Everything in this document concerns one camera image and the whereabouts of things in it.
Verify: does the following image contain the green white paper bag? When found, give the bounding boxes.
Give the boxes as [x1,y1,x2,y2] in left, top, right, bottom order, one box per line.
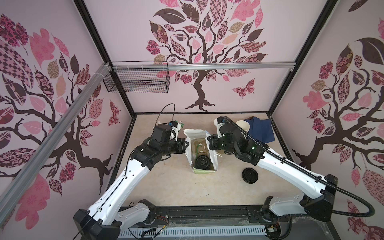
[184,129,218,175]

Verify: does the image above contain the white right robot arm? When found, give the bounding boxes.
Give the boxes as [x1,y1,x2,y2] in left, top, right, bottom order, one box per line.
[208,117,337,222]

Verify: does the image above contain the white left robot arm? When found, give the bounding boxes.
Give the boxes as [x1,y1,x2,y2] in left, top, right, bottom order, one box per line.
[74,121,189,240]

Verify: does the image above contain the stack of paper cups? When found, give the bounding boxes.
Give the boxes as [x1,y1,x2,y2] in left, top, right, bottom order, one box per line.
[236,120,251,133]

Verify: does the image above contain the blue paper napkins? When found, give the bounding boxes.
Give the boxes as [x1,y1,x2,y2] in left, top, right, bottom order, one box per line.
[245,117,275,144]

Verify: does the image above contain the stack of black lids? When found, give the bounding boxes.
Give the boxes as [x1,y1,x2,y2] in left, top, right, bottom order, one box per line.
[242,168,259,184]

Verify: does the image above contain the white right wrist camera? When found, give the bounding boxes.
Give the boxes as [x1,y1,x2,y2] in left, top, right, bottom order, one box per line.
[214,117,225,138]

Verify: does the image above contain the black wire basket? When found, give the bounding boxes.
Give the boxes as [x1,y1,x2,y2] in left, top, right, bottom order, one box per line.
[103,60,171,94]

